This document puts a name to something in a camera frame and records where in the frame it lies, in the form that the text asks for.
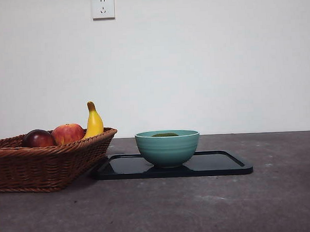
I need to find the brown wicker basket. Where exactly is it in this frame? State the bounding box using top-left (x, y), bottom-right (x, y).
top-left (0, 126), bottom-right (121, 195)

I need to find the teal ribbed bowl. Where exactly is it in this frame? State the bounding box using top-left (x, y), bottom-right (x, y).
top-left (134, 128), bottom-right (202, 170)

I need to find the black rectangular tray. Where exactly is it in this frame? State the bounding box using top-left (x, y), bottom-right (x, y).
top-left (95, 148), bottom-right (254, 182)

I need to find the red yellow apple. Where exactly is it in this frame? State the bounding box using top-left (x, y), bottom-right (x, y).
top-left (51, 122), bottom-right (86, 146)

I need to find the dark red plum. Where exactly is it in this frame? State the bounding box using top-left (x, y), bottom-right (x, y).
top-left (22, 128), bottom-right (57, 148)

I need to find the green avocado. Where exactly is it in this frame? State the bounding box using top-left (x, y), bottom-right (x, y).
top-left (152, 132), bottom-right (178, 138)

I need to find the yellow banana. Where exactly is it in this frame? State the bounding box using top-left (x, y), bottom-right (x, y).
top-left (80, 100), bottom-right (105, 140)

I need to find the white wall socket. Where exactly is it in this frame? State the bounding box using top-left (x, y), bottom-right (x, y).
top-left (92, 0), bottom-right (116, 21)

